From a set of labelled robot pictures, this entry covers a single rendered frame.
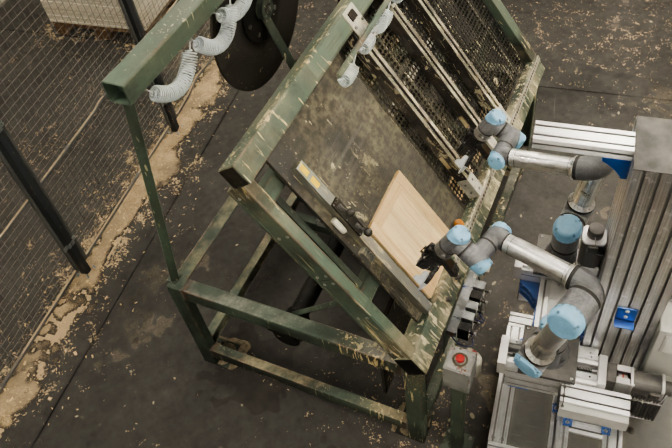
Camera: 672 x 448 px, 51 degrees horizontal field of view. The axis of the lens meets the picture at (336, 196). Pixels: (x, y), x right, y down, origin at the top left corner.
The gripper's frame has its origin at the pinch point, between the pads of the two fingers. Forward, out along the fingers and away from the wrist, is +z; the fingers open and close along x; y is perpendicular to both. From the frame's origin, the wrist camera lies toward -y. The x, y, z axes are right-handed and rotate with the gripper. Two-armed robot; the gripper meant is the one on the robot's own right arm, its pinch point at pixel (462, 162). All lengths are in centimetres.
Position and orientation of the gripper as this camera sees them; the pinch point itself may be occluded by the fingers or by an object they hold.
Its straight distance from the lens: 330.7
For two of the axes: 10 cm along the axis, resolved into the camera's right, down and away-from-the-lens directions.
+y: -8.9, -4.4, -1.0
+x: -3.0, 7.4, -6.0
